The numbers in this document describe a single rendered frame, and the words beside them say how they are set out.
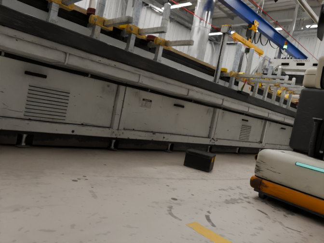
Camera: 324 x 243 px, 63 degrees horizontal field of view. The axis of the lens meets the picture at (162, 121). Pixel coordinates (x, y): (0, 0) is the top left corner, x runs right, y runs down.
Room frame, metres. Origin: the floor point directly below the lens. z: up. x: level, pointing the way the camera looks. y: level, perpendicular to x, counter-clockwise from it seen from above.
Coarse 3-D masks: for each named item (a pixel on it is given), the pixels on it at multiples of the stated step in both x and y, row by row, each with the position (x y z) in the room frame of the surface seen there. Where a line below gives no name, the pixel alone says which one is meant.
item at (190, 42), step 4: (176, 40) 1.81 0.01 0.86; (180, 40) 1.79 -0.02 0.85; (184, 40) 1.76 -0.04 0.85; (188, 40) 1.74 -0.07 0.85; (192, 40) 1.73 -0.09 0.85; (148, 44) 2.02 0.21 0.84; (152, 44) 1.99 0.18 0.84; (168, 44) 1.87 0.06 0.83; (172, 44) 1.84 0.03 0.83; (176, 44) 1.81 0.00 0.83; (180, 44) 1.78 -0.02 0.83; (184, 44) 1.76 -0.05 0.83; (188, 44) 1.74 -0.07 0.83; (192, 44) 1.73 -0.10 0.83
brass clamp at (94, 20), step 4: (92, 16) 1.50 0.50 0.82; (96, 16) 1.50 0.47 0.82; (92, 20) 1.49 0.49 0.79; (96, 20) 1.51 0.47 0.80; (100, 20) 1.52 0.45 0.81; (92, 24) 1.53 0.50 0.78; (96, 24) 1.51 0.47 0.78; (100, 24) 1.53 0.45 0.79; (104, 28) 1.57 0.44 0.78; (108, 28) 1.56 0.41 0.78; (112, 28) 1.58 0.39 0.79
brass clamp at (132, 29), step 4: (128, 24) 1.68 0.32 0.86; (128, 28) 1.67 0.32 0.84; (132, 28) 1.67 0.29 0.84; (136, 28) 1.70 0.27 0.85; (140, 28) 1.72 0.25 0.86; (128, 32) 1.69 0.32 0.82; (132, 32) 1.68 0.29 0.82; (136, 32) 1.71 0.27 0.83; (136, 36) 1.75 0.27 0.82; (140, 36) 1.73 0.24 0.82; (144, 36) 1.75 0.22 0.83
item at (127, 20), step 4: (124, 16) 1.39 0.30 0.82; (128, 16) 1.37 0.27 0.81; (104, 20) 1.54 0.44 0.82; (108, 20) 1.50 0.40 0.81; (112, 20) 1.47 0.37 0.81; (116, 20) 1.45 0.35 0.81; (120, 20) 1.42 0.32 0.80; (124, 20) 1.39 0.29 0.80; (128, 20) 1.37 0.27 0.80; (132, 20) 1.39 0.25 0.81; (88, 24) 1.67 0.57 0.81; (104, 24) 1.53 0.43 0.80; (108, 24) 1.50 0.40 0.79; (112, 24) 1.48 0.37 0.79; (116, 24) 1.47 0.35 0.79; (120, 24) 1.45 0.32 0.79; (124, 24) 1.43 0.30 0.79
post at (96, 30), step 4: (100, 0) 1.52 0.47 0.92; (104, 0) 1.53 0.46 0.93; (96, 4) 1.54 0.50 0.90; (100, 4) 1.52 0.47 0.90; (104, 4) 1.53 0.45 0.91; (96, 8) 1.53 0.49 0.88; (100, 8) 1.52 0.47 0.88; (104, 8) 1.54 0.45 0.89; (96, 12) 1.53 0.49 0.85; (100, 12) 1.52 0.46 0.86; (100, 16) 1.53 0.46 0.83; (92, 28) 1.54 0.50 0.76; (96, 28) 1.52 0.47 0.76; (100, 28) 1.54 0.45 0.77; (92, 32) 1.53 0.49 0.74; (96, 32) 1.52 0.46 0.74
